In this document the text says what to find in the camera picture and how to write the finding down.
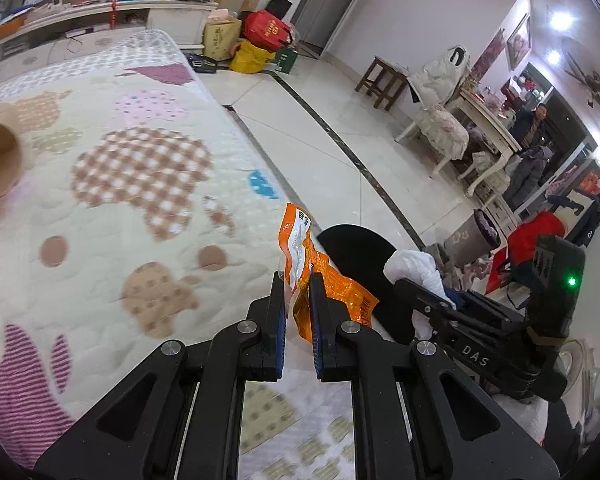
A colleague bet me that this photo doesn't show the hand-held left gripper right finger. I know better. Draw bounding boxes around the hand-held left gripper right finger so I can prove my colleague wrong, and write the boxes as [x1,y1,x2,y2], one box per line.
[308,272,562,480]

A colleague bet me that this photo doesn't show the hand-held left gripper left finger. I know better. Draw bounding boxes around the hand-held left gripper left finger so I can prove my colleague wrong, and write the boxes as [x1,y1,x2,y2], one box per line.
[32,271,288,480]

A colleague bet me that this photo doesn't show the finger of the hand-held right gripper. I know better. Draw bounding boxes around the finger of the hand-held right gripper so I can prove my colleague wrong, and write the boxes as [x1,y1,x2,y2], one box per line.
[411,309,461,356]
[394,277,526,330]

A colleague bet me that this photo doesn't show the white tissue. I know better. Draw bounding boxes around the white tissue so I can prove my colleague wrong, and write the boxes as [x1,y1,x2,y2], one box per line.
[383,248,458,341]

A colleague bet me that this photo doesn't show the black trash bin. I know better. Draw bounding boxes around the black trash bin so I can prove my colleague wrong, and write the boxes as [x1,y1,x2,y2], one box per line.
[316,224,421,346]

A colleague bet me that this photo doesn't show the orange snack packet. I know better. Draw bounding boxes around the orange snack packet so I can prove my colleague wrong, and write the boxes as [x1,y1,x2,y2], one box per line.
[278,202,381,342]

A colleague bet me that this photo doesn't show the grey printed waste bin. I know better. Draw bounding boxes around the grey printed waste bin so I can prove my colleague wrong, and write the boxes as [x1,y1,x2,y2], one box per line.
[437,208,498,268]

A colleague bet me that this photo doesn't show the large red bag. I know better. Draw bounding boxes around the large red bag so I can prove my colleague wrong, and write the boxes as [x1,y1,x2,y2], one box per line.
[485,211,566,296]

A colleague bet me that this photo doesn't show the grey hanging jacket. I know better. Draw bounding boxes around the grey hanging jacket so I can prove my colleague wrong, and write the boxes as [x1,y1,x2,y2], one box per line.
[502,147,556,211]

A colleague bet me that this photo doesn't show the white upholstered chair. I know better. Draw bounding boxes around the white upholstered chair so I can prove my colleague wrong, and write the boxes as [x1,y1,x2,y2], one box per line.
[462,152,511,198]
[395,45,471,178]

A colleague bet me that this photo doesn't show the white dining table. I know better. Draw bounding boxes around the white dining table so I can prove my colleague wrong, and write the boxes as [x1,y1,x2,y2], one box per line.
[445,87,523,161]

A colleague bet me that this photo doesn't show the ceiling fan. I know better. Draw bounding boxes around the ceiling fan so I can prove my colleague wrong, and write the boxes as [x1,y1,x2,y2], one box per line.
[562,52,600,111]

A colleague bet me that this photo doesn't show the dark wooden stool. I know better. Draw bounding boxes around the dark wooden stool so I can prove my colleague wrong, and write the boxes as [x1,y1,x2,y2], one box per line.
[356,56,411,112]

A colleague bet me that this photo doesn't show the green box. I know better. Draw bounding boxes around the green box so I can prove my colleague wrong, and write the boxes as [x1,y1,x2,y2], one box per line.
[275,47,299,75]

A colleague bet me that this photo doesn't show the yellow plastic bag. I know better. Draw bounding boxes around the yellow plastic bag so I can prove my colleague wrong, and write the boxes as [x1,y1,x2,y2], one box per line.
[229,40,277,75]

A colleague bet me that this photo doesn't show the black tool case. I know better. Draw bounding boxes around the black tool case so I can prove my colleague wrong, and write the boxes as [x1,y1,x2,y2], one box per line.
[185,52,218,75]

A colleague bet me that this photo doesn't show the red zipped bag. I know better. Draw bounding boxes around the red zipped bag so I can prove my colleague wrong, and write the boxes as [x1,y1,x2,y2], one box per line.
[243,9,293,53]

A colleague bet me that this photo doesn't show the cardboard box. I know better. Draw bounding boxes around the cardboard box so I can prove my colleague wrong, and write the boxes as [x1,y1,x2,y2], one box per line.
[202,12,243,61]

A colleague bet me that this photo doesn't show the brown paper cup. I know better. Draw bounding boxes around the brown paper cup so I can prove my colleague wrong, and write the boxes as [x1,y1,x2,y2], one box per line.
[0,104,23,200]

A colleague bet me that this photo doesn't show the white low cabinet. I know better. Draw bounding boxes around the white low cabinet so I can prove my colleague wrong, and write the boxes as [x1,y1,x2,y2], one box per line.
[0,0,220,71]

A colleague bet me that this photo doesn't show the framed wall picture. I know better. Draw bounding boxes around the framed wall picture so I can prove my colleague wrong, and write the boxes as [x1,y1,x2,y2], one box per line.
[506,12,531,68]

